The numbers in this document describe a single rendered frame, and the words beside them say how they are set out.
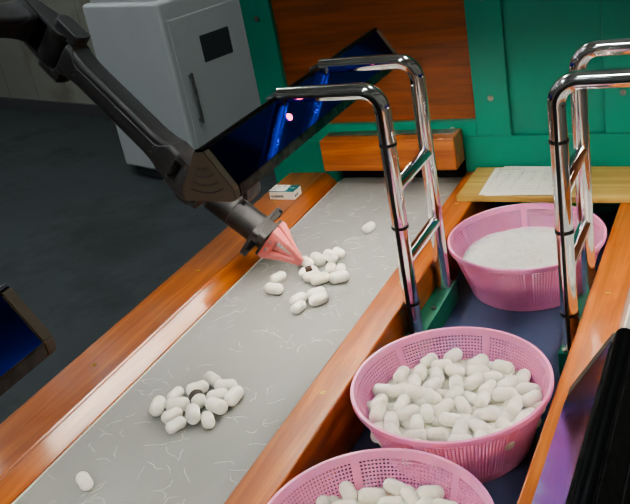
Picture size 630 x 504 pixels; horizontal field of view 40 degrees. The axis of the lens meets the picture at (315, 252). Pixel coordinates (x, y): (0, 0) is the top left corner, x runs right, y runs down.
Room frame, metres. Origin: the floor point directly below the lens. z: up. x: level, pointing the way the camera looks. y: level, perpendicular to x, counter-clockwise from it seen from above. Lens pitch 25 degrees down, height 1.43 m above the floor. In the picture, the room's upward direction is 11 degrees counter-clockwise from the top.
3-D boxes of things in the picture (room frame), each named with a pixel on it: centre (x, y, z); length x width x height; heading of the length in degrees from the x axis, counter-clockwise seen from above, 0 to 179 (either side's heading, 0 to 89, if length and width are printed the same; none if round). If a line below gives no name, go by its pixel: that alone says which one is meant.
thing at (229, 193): (1.34, -0.03, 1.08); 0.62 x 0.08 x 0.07; 150
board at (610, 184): (1.54, -0.47, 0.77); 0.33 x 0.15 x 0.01; 60
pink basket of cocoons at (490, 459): (0.97, -0.14, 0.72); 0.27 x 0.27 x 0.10
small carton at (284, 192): (1.76, 0.04, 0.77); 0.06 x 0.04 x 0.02; 60
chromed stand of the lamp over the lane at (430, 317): (1.30, -0.10, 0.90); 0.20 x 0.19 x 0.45; 150
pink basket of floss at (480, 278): (1.35, -0.36, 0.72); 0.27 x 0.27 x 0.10
